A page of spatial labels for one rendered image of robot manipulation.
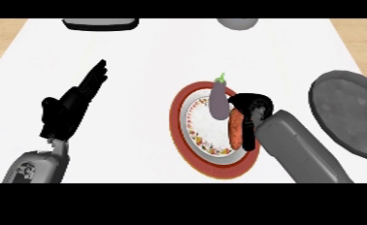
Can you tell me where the purple eggplant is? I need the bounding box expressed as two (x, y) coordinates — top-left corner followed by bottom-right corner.
(208, 72), (235, 121)

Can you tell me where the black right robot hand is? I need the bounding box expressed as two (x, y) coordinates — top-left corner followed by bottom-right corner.
(227, 92), (276, 152)

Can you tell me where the red round placemat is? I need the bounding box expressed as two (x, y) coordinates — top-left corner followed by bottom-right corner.
(168, 80), (263, 180)

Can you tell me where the white floral plate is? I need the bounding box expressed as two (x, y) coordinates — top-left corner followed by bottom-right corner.
(180, 87), (251, 166)

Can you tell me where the dark grey pan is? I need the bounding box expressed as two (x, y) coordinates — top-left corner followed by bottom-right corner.
(309, 70), (367, 159)

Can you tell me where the black and grey appliance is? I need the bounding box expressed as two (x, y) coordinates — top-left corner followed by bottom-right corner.
(63, 17), (141, 32)

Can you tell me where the grey round bowl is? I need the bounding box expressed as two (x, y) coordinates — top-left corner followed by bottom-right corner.
(217, 17), (260, 31)

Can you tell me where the orange sweet potato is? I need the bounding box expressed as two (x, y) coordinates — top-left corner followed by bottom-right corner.
(229, 108), (246, 150)

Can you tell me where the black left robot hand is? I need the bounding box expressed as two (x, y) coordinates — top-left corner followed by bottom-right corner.
(39, 59), (110, 142)

